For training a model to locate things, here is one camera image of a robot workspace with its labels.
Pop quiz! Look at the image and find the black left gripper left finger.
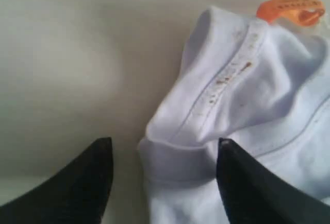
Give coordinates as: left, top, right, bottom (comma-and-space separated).
1, 137, 113, 223

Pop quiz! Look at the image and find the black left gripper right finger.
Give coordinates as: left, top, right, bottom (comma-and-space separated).
216, 138, 329, 223

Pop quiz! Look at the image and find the white t-shirt red lettering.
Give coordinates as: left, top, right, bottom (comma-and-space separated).
138, 7, 329, 223

